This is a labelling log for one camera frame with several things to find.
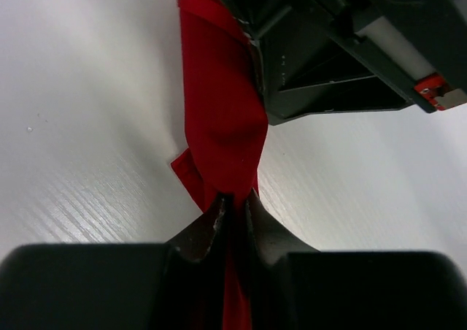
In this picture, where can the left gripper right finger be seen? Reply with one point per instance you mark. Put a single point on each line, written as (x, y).
(295, 286)

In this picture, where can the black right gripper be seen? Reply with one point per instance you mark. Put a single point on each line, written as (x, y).
(333, 56)

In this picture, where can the red cloth napkin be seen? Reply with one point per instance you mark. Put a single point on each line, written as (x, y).
(225, 129)

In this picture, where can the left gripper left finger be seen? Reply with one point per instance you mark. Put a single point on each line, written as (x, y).
(178, 284)

